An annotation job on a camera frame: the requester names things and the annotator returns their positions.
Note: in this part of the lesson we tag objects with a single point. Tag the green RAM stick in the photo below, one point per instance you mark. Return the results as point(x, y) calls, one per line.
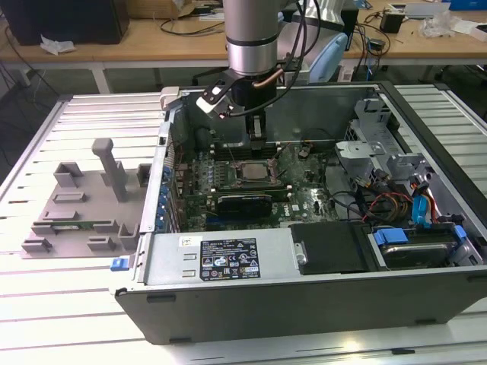
point(72, 226)

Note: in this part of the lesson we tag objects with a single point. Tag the grey power supply unit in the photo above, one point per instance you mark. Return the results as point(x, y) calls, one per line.
point(171, 262)

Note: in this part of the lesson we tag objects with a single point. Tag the RAM slot white clips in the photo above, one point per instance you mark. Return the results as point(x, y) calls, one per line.
point(239, 153)
point(247, 187)
point(239, 144)

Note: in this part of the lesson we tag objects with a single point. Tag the wooden desk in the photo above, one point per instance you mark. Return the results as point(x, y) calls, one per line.
point(152, 45)

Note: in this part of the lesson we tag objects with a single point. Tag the black graphics card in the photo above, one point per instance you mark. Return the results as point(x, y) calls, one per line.
point(243, 205)

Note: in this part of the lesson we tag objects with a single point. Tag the silver CPU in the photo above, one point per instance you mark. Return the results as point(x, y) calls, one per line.
point(255, 172)

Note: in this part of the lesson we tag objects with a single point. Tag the blue case latch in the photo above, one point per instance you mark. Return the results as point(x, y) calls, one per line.
point(118, 264)

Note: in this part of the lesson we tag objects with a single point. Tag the blue boxes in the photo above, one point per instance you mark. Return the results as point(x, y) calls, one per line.
point(468, 4)

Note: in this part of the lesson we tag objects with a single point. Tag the grey parts rack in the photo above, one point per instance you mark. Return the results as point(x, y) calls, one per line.
point(95, 213)

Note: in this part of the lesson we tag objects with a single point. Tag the open black PC case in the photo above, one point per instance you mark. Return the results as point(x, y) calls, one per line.
point(266, 311)

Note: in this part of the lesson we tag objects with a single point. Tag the RAM slot black clips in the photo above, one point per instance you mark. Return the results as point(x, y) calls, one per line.
point(239, 148)
point(239, 157)

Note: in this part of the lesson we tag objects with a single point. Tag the black disk bay cover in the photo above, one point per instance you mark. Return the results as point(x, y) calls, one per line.
point(331, 247)

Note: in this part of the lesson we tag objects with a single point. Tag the green motherboard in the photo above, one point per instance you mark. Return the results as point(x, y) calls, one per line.
point(304, 213)

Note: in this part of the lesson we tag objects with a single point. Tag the hard disk in blue carrier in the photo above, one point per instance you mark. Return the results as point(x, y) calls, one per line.
point(414, 255)

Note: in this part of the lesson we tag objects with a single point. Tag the dark fan housing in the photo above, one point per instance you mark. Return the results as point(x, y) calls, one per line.
point(202, 137)

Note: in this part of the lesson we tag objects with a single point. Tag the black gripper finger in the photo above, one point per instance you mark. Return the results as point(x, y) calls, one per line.
point(256, 144)

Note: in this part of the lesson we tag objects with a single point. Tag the small black plug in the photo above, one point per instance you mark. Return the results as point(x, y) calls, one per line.
point(376, 43)

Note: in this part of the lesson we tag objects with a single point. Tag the crumpled white paper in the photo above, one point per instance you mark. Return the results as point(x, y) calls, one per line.
point(57, 45)

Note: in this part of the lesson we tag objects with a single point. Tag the black power adapter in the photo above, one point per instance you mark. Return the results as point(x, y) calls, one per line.
point(392, 22)

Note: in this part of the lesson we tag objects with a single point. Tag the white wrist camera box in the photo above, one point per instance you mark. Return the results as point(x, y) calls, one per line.
point(211, 104)

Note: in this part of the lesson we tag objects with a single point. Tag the black computer tower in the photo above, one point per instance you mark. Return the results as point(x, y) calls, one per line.
point(68, 19)

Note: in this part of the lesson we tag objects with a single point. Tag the silver metal drive cage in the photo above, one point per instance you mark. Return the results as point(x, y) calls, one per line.
point(361, 150)

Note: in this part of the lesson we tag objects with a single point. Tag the grey flat device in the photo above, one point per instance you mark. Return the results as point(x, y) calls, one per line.
point(422, 11)

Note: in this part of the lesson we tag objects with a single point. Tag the CPU socket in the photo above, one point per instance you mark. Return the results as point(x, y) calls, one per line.
point(239, 182)

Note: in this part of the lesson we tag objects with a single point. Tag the clear plastic bag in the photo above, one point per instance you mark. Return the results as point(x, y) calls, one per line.
point(437, 24)

